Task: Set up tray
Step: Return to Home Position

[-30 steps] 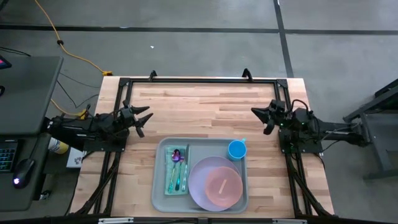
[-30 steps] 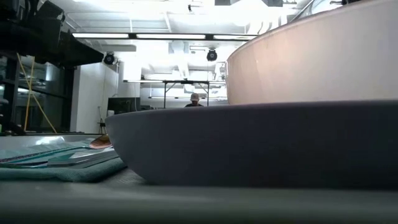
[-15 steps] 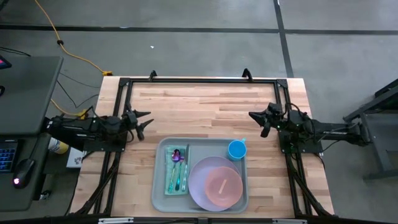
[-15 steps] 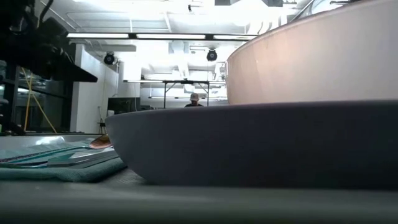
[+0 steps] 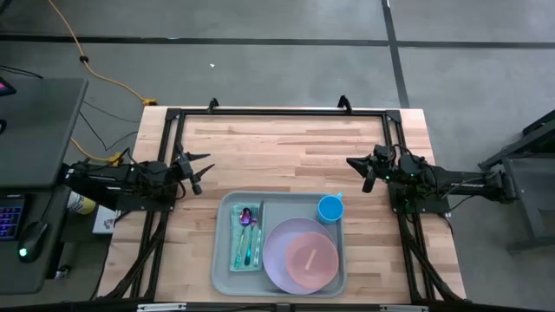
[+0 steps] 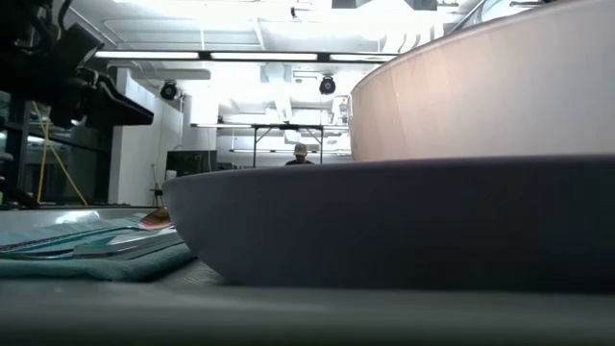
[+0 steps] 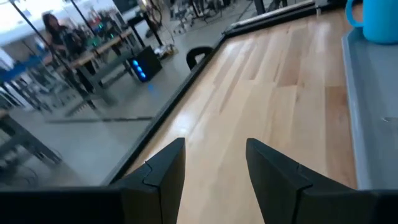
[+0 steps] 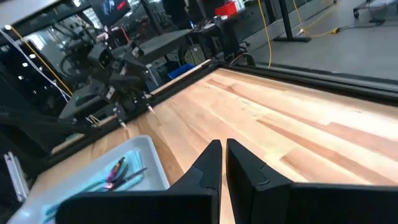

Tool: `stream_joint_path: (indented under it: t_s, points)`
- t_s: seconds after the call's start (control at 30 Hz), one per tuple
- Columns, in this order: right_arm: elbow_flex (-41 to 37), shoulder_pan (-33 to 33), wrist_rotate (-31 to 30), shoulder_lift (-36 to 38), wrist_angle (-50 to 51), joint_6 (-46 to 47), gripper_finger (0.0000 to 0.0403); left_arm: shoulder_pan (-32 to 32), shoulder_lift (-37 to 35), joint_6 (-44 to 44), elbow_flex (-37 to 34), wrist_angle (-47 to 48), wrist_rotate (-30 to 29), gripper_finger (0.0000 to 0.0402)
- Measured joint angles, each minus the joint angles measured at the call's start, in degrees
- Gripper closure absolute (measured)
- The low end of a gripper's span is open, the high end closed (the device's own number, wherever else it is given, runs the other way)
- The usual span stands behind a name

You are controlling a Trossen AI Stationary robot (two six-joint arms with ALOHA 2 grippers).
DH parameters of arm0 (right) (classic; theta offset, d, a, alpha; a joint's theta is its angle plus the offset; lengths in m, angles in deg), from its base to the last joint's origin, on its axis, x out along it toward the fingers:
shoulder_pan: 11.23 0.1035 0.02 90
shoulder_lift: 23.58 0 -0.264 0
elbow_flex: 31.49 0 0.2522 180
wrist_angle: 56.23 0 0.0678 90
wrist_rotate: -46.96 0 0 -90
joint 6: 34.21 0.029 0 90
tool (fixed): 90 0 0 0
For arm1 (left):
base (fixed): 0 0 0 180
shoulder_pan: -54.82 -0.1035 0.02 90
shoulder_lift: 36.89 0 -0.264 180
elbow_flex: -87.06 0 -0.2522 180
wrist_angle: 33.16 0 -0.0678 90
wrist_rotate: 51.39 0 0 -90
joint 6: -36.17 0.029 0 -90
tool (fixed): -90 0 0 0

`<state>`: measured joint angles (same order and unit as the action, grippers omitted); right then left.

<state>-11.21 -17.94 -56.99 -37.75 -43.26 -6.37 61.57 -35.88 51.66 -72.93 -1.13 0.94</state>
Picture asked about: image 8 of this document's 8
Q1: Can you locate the grey plastic tray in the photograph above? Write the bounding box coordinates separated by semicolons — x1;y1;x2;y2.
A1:
6;135;170;224

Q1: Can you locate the iridescent spoon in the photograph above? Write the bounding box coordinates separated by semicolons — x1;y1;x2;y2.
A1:
107;156;126;187

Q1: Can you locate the wheeled cart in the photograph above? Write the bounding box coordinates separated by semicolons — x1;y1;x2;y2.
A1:
353;0;398;24

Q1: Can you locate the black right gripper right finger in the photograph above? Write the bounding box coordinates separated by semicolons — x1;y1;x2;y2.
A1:
226;138;295;224

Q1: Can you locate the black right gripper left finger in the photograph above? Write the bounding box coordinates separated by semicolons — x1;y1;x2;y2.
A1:
167;139;223;224

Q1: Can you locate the black monitor with red patch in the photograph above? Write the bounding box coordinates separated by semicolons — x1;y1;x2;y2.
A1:
90;0;131;27

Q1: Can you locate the yellow cable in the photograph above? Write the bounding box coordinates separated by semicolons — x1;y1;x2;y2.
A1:
292;0;341;37
257;0;273;68
4;25;75;96

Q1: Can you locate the dark background table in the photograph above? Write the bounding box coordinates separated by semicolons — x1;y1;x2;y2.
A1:
138;29;192;65

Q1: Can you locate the blue cloth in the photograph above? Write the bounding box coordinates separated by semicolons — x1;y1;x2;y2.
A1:
40;150;146;223

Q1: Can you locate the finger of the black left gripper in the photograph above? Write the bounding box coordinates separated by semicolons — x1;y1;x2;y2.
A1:
115;105;129;129
141;93;155;114

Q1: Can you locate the white cable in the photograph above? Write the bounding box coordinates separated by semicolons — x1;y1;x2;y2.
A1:
0;29;72;100

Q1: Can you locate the blue plastic bin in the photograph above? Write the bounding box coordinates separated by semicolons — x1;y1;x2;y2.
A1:
167;63;197;80

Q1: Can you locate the silver metal bracket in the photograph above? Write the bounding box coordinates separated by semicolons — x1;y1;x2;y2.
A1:
4;151;30;203

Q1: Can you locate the black table edge frame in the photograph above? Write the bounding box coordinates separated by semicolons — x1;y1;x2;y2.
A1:
46;60;398;169

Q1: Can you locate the iridescent knife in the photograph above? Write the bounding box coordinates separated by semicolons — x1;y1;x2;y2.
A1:
105;167;149;191

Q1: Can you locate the red plastic box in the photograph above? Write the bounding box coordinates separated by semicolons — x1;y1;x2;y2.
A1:
214;1;239;17

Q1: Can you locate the black stand leg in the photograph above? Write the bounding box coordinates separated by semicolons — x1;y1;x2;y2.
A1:
273;0;312;43

